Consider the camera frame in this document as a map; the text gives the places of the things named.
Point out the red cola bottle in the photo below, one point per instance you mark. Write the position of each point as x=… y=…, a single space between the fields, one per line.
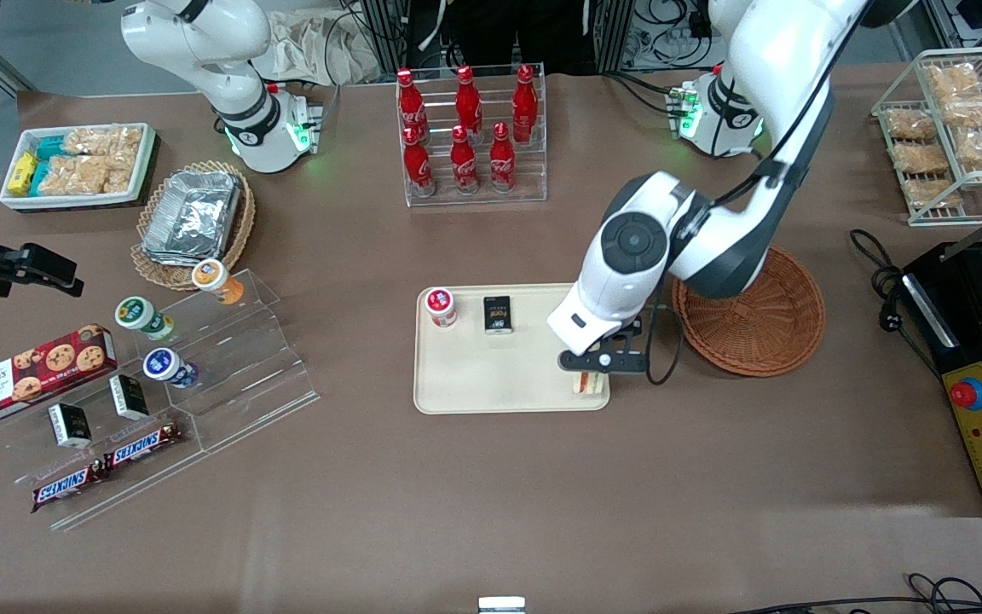
x=410 y=101
x=502 y=160
x=525 y=104
x=468 y=101
x=418 y=166
x=464 y=164

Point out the silver foil tray stack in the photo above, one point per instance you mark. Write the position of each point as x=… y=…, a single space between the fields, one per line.
x=193 y=217

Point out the brown round wicker basket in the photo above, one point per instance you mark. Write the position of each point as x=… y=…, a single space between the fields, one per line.
x=764 y=333

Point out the small white edge device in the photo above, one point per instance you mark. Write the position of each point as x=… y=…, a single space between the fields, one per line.
x=501 y=605

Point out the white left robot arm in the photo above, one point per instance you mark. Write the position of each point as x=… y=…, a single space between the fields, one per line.
x=627 y=247

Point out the beige plastic tray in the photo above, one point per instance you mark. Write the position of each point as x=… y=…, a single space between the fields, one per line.
x=499 y=375

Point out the crumpled beige paper bag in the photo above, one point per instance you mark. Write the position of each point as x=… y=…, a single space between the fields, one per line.
x=312 y=47

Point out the clear acrylic bottle rack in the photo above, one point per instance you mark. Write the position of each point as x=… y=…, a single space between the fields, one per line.
x=534 y=170

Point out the clear rice cracker pack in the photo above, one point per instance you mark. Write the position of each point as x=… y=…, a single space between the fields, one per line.
x=65 y=177
x=86 y=141
x=118 y=175
x=126 y=138

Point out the green-lid yogurt cup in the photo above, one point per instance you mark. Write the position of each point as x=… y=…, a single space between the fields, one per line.
x=141 y=316

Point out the Snickers chocolate bar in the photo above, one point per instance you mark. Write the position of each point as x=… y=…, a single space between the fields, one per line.
x=146 y=444
x=66 y=486

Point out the clear acrylic stepped stand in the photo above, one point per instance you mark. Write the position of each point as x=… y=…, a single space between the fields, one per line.
x=244 y=358

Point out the red Walkers cookie box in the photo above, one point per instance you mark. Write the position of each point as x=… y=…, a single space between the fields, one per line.
x=35 y=375

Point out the teal snack pack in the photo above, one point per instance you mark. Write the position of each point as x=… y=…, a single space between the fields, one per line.
x=52 y=147
x=39 y=177

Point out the triangular sandwich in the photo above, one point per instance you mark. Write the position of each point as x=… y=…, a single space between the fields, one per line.
x=591 y=384

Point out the yellow snack pack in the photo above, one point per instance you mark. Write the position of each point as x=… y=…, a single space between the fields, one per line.
x=22 y=172

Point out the light oval wicker basket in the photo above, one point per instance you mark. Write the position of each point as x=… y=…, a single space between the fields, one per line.
x=239 y=217

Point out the orange-lid yogurt cup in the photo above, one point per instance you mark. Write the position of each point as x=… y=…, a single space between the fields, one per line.
x=215 y=278

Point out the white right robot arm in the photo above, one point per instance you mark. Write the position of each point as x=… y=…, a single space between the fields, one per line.
x=235 y=85

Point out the red-lid yogurt cup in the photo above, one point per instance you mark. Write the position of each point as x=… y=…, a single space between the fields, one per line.
x=441 y=307

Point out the person in dark clothing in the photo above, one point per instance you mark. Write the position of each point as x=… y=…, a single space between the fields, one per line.
x=516 y=34

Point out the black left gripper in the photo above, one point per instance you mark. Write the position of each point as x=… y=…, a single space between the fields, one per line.
x=636 y=327

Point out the blue-lid yogurt cup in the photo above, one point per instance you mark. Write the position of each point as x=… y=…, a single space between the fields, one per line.
x=169 y=367

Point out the white rectangular snack bin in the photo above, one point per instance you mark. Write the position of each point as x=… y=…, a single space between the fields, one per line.
x=147 y=162

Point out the black table appliance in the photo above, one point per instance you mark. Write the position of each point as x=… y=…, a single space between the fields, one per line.
x=960 y=290

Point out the small black snack box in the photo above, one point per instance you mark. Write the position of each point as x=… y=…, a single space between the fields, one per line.
x=129 y=397
x=70 y=425
x=498 y=314

